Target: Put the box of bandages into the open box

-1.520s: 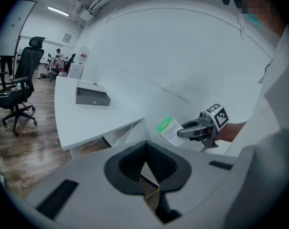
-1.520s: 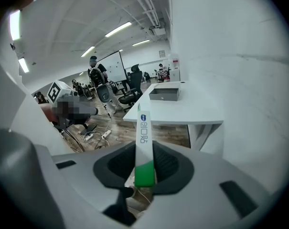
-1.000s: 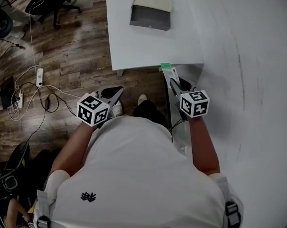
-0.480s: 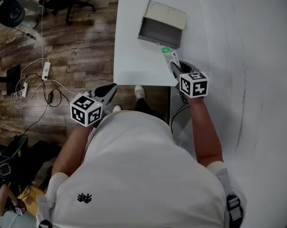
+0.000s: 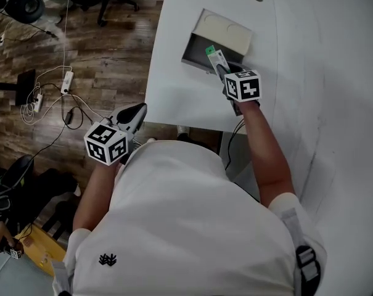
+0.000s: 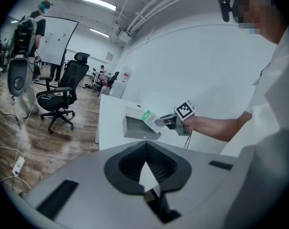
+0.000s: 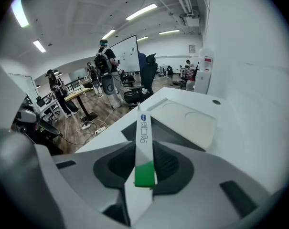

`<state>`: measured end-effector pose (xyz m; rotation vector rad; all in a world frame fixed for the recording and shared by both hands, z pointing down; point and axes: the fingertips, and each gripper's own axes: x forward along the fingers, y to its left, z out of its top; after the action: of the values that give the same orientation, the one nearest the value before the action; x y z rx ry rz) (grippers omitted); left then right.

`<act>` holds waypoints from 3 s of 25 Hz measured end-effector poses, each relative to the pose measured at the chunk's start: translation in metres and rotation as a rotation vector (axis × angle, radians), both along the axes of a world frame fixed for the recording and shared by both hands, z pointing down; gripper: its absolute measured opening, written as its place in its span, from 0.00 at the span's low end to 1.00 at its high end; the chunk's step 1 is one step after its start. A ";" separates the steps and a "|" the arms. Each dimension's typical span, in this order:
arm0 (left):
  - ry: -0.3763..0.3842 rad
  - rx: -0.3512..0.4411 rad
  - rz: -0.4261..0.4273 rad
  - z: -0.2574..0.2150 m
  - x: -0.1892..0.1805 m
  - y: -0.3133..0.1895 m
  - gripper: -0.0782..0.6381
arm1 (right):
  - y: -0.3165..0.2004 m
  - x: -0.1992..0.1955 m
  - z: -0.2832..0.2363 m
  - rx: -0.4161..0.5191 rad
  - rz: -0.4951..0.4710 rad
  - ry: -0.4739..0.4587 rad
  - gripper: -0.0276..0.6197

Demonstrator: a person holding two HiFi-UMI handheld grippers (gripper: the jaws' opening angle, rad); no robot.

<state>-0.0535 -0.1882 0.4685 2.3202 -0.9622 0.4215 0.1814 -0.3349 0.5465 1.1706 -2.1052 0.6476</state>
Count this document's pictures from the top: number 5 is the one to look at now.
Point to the grey box cream lid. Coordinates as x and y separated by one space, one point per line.
223 32

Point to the yellow table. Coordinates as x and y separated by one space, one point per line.
42 248

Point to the long white power strip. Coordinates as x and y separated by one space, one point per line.
67 82

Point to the black round fan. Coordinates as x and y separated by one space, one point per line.
25 5

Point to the person's white shirt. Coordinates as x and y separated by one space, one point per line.
186 220

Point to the white green box of bandages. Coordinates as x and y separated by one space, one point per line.
215 57

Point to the black padded chair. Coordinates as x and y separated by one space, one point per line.
29 190

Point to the person's left forearm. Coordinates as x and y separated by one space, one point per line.
95 193

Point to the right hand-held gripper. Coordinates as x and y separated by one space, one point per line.
248 86

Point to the person's white shoe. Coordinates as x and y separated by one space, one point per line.
183 130

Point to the black flat stand base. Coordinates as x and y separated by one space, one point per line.
25 86

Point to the black power adapter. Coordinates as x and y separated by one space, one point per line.
69 117

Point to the person's right forearm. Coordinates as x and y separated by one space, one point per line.
266 153

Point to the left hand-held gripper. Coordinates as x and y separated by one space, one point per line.
106 143

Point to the small white power strip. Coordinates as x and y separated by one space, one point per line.
38 102

